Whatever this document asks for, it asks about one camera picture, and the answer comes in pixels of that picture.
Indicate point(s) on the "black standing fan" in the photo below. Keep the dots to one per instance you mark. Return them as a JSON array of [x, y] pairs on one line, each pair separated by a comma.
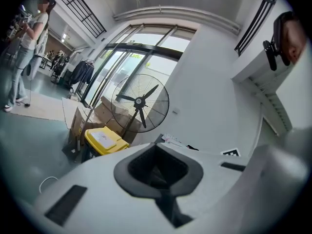
[[139, 102]]

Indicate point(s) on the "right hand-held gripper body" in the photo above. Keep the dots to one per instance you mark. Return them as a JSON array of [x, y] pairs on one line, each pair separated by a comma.
[[231, 153]]

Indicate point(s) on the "black-framed glass door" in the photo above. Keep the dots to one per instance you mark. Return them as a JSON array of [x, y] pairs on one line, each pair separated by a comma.
[[151, 49]]

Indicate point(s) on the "white ceiling pipe run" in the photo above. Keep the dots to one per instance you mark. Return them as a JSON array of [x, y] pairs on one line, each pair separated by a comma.
[[175, 12]]

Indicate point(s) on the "grey metal stand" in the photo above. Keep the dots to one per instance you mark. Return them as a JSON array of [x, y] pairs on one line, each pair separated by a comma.
[[83, 134]]

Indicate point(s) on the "black mezzanine railing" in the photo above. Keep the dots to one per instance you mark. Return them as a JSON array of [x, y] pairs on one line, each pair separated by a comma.
[[83, 11]]

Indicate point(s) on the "pale cardboard sheet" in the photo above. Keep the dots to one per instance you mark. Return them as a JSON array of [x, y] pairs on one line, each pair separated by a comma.
[[68, 111], [44, 106]]

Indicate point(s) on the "white printed t-shirt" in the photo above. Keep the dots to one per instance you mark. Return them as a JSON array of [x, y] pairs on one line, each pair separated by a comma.
[[297, 94]]

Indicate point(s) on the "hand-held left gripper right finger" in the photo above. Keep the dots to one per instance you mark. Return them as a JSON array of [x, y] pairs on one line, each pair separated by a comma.
[[214, 179]]

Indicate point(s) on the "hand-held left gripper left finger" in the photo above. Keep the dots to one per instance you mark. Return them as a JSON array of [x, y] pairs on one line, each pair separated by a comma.
[[97, 179]]

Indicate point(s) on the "person's face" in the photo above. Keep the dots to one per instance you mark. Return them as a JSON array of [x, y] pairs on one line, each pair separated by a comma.
[[295, 45]]

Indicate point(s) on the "clothes rack with dark garments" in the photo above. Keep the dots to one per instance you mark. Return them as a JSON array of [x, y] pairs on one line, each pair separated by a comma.
[[81, 73]]

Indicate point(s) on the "brown cardboard box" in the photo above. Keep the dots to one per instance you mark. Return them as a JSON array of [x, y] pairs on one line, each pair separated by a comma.
[[78, 123], [109, 111]]

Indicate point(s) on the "black head-worn camera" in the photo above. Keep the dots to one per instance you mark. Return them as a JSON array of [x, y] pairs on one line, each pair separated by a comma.
[[270, 55]]

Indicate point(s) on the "black cloth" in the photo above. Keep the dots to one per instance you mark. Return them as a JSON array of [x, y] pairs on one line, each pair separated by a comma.
[[192, 147]]

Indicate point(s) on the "pink and green pouch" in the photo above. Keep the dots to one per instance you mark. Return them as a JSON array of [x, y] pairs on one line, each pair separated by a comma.
[[170, 138]]

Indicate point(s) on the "black bin with yellow lid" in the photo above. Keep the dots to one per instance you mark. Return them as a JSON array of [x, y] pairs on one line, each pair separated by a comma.
[[104, 140]]

